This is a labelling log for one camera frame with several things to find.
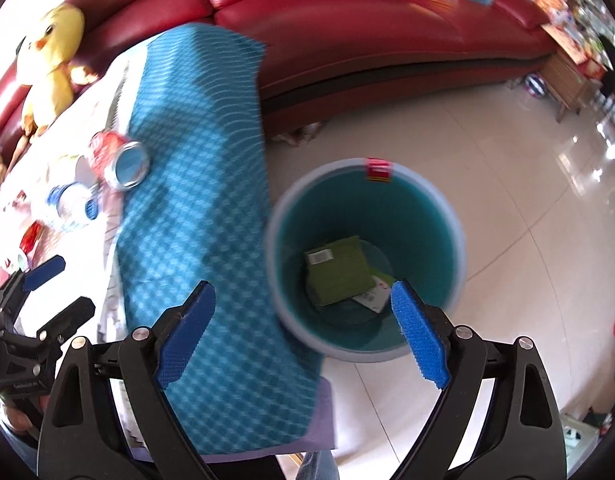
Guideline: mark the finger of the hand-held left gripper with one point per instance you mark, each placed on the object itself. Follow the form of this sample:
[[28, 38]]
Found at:
[[44, 272], [69, 317]]

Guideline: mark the small striped ball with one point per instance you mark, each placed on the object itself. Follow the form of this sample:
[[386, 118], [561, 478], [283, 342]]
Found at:
[[535, 86]]

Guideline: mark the pile of colourful toys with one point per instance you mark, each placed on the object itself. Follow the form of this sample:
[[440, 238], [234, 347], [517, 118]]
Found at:
[[557, 5]]

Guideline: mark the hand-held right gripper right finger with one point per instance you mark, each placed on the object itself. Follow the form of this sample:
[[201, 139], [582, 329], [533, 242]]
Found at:
[[422, 335]]

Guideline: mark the blue round bin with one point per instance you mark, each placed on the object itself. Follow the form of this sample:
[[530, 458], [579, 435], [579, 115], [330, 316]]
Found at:
[[417, 220]]

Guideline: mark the clear plastic bottle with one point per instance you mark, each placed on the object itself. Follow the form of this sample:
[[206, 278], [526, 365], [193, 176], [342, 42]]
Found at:
[[67, 202]]

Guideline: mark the person's left hand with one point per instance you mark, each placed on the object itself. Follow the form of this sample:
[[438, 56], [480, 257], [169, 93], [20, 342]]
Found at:
[[14, 420]]

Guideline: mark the black chair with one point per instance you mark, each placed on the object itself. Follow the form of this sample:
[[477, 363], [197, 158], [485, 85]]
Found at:
[[612, 60]]

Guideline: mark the red wrapper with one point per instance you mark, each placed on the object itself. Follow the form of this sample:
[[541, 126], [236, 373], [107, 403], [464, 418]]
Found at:
[[31, 237]]

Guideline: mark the blue checked cloth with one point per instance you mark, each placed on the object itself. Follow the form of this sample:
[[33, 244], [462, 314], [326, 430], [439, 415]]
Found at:
[[202, 160]]

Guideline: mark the white printed tablecloth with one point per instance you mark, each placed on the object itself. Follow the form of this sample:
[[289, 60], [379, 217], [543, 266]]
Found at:
[[82, 260]]

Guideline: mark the wooden cabinet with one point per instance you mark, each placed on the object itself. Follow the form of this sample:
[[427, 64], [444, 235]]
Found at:
[[567, 80]]

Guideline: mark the green packet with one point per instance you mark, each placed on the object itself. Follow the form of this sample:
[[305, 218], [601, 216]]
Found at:
[[337, 270]]

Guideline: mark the yellow duck plush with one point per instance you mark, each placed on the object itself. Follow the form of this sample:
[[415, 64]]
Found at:
[[52, 50]]

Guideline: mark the white plastic stool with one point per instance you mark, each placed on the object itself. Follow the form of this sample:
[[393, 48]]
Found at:
[[575, 435]]

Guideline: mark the crushed red can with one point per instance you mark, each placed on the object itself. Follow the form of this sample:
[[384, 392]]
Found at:
[[130, 165]]

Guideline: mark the white printed card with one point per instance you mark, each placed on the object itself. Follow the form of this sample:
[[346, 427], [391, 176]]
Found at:
[[372, 297]]

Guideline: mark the person's leg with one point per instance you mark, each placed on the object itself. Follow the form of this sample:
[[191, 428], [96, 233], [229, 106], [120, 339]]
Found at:
[[317, 467]]

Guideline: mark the red leather sofa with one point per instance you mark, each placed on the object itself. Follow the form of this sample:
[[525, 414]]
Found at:
[[362, 35]]

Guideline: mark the white plastic cup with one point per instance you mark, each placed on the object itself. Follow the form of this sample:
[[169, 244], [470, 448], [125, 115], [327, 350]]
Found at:
[[69, 167]]

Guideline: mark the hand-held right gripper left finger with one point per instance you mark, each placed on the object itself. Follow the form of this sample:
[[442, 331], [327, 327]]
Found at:
[[185, 340]]

